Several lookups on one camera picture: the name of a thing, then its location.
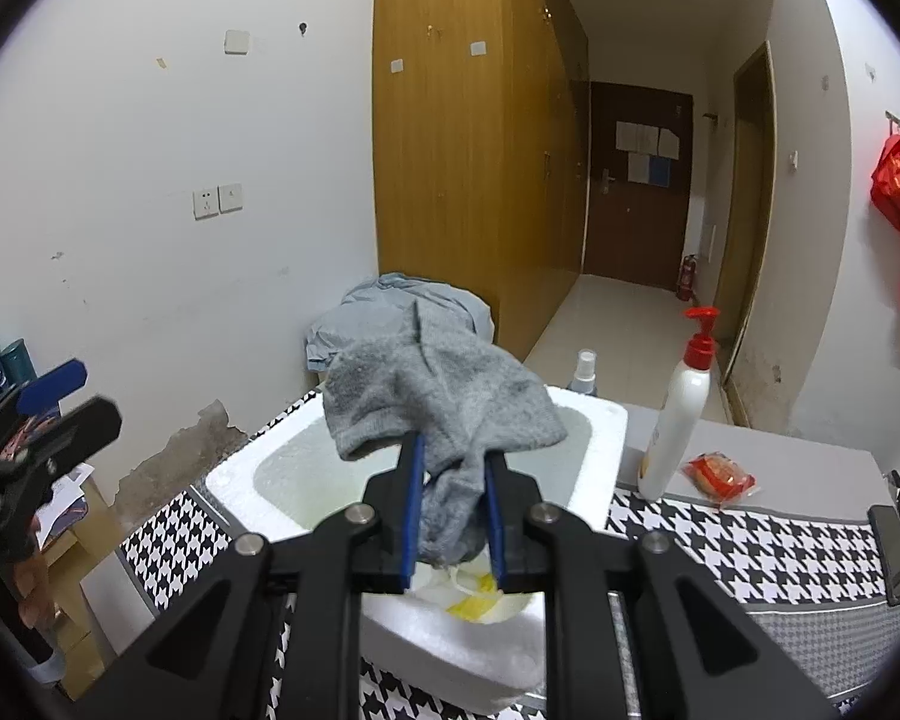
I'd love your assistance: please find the teal cup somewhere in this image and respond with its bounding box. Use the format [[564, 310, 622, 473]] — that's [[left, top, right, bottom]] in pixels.
[[0, 340, 37, 398]]

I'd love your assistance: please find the clear spray bottle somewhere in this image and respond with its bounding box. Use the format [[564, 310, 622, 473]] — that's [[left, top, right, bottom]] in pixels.
[[568, 349, 599, 397]]

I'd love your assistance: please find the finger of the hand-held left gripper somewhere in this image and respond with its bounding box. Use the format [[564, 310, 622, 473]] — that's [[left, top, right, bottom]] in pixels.
[[0, 396, 123, 479], [0, 360, 89, 436]]

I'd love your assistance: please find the grey sock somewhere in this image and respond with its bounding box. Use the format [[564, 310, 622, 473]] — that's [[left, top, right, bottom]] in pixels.
[[322, 296, 569, 569]]

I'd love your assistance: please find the houndstooth tablecloth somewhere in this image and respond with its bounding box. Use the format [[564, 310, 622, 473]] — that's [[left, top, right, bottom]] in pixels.
[[120, 487, 900, 720]]

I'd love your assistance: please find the wooden side door frame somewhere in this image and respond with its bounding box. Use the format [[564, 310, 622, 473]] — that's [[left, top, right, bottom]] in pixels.
[[716, 40, 777, 391]]

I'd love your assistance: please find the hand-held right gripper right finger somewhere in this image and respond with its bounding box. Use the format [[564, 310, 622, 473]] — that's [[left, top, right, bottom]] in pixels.
[[482, 448, 841, 720]]

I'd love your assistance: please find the wooden wardrobe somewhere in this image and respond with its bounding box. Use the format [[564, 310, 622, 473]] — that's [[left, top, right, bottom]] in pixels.
[[373, 0, 592, 361]]

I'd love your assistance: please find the person's left hand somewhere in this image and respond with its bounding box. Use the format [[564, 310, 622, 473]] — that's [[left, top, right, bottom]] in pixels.
[[13, 514, 53, 631]]

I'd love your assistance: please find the dark brown door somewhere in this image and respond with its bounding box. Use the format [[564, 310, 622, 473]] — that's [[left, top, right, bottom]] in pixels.
[[581, 81, 695, 293]]

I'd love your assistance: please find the black smartphone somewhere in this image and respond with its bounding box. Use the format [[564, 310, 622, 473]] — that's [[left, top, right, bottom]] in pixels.
[[868, 506, 900, 606]]

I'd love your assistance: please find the brown cardboard box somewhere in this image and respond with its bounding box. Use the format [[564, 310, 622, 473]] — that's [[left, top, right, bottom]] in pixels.
[[37, 476, 155, 698]]

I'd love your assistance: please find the white paper sheet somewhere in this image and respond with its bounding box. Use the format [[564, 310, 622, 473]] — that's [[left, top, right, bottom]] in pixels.
[[45, 465, 97, 537]]

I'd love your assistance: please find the white foam box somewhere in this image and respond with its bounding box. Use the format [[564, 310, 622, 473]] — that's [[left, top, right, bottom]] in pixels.
[[205, 386, 629, 717]]

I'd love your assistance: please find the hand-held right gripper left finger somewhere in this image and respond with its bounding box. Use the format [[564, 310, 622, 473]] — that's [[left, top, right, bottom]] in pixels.
[[75, 431, 428, 720]]

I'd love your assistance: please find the grey-blue garment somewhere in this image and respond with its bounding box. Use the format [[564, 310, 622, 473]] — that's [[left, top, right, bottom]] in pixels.
[[304, 274, 496, 376]]

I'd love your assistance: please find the white pump lotion bottle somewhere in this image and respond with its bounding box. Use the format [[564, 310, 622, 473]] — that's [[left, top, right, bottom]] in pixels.
[[637, 306, 721, 501]]

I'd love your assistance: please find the red snack packet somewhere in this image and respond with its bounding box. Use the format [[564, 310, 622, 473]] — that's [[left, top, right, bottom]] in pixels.
[[681, 452, 757, 503]]

